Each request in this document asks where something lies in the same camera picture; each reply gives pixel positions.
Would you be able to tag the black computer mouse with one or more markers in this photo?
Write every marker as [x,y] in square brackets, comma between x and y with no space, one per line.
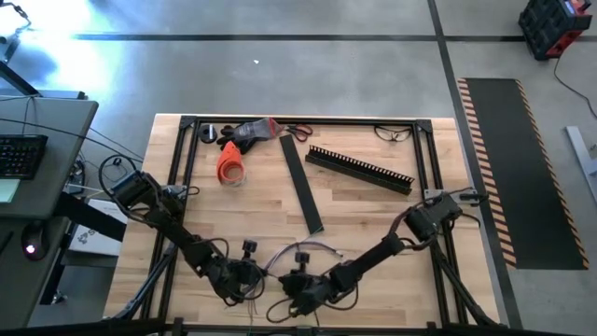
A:
[35,235]

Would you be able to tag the grey desk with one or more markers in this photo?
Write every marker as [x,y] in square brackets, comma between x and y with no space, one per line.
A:
[60,158]

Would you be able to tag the grey and red work glove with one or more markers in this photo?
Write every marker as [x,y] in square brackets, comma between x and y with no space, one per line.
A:
[252,130]

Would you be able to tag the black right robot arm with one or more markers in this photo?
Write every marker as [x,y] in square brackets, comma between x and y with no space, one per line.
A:
[373,259]

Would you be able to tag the grey metal mounting plate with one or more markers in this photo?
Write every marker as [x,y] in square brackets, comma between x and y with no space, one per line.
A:
[434,192]
[172,190]

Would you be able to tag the black orange-striped floor mat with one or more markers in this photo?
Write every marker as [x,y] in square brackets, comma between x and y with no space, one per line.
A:
[522,172]

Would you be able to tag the green sticky note pad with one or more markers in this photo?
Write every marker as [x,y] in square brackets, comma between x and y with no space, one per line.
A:
[8,191]

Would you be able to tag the white printed cardboard box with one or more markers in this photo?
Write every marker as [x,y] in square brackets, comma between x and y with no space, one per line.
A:
[93,240]

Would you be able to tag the black keyboard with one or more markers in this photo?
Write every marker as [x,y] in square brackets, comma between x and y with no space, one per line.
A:
[21,156]

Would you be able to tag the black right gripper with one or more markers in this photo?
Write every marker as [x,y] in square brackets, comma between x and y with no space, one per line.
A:
[310,289]

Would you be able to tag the black pen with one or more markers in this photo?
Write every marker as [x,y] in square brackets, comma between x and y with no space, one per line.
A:
[4,244]

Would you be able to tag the clear safety glasses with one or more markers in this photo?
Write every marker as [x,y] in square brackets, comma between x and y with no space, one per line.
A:
[396,135]

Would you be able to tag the black desk base beam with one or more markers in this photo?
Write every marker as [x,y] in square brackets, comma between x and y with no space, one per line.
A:
[88,215]

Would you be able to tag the black duct cover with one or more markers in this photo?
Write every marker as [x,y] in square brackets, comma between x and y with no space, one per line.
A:
[302,186]

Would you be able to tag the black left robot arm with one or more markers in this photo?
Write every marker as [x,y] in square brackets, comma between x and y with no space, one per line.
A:
[177,233]

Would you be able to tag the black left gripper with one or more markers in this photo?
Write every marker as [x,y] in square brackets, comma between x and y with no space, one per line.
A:
[238,277]

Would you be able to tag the black and red toolbox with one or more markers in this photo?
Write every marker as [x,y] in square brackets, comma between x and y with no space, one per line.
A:
[545,23]

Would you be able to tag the black tripod stand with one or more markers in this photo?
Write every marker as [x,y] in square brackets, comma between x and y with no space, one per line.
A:
[18,79]

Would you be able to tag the black aluminium table frame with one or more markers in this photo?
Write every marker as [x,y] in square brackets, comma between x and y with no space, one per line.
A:
[336,121]

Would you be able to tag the small black floor plug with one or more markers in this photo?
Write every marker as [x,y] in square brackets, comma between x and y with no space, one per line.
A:
[116,162]

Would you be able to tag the orange tape dispenser roll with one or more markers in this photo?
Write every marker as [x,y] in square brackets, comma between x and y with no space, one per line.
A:
[228,163]

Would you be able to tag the grey metal profile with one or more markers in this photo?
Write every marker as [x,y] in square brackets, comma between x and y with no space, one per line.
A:
[581,154]

